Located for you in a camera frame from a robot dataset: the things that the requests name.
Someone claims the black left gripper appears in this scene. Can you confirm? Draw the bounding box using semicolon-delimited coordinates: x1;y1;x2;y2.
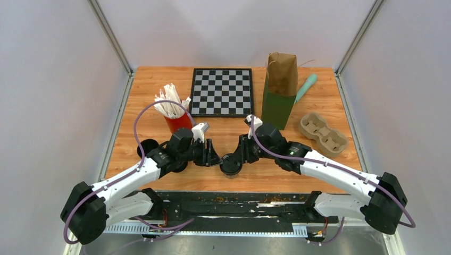
178;138;224;167

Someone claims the cardboard cup carrier tray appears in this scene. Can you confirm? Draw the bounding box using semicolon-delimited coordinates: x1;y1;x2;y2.
299;112;348;158

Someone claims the green paper bag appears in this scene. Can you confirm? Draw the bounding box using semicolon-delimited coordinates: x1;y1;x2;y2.
261;52;298;130

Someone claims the black lid stack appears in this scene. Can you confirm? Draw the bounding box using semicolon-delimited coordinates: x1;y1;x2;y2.
171;161;188;173

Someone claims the black cup lid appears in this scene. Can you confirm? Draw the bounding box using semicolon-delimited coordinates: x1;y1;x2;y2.
220;153;243;173

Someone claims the clear brown plastic cup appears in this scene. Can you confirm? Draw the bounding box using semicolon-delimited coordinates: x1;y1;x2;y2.
223;172;239;179

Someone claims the black white chessboard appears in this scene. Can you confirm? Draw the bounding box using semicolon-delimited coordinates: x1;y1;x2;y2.
189;67;255;117

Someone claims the mint green handle tool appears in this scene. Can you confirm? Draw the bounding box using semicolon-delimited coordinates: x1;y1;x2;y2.
294;74;318;105

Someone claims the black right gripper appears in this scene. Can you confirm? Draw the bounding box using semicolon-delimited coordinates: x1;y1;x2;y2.
231;132;277;164

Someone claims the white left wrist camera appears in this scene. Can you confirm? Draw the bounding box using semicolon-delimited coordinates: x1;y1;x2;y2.
191;122;210;143

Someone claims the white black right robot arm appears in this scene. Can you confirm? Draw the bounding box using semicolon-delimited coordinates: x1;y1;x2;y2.
232;115;415;235

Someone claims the white wrapped straws bundle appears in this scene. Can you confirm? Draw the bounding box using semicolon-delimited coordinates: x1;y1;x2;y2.
154;83;191;119

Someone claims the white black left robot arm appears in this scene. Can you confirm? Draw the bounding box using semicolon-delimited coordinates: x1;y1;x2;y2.
60;122;222;244

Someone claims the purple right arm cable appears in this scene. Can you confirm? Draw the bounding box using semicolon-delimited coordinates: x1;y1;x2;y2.
248;116;416;245

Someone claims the red straw holder cup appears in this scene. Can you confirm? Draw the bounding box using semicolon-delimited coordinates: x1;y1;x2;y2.
164;112;193;133

